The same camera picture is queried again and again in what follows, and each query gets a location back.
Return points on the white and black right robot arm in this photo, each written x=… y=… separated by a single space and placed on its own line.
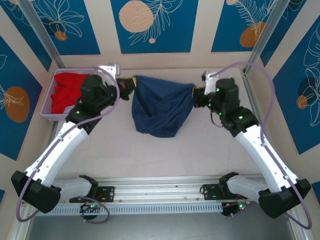
x=260 y=155

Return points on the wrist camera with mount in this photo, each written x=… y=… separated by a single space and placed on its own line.
x=208 y=85
x=110 y=68

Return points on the black electronics board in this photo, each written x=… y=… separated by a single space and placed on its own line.
x=87 y=207
x=232 y=208

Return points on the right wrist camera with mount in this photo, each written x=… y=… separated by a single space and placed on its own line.
x=208 y=85

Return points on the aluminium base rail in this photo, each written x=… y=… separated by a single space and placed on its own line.
x=155 y=187

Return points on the aluminium table side rail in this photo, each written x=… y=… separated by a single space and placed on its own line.
x=250 y=85
x=17 y=230

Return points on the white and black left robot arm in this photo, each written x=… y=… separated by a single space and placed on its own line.
x=57 y=152

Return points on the lilac perforated plastic basket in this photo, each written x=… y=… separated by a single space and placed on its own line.
x=47 y=110

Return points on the aluminium frame post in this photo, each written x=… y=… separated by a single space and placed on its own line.
x=42 y=32
x=262 y=32

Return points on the red cloth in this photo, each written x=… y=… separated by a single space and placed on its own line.
x=65 y=90

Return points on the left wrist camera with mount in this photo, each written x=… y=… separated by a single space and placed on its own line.
x=110 y=68

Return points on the grey metal shelf plate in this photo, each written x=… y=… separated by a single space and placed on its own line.
x=162 y=228

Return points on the navy blue t-shirt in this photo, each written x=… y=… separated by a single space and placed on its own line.
x=160 y=105

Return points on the blue floral wall panel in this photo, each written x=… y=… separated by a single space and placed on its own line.
x=175 y=37
x=2 y=197
x=287 y=100
x=317 y=188
x=285 y=27
x=75 y=37
x=23 y=27
x=225 y=37
x=15 y=140

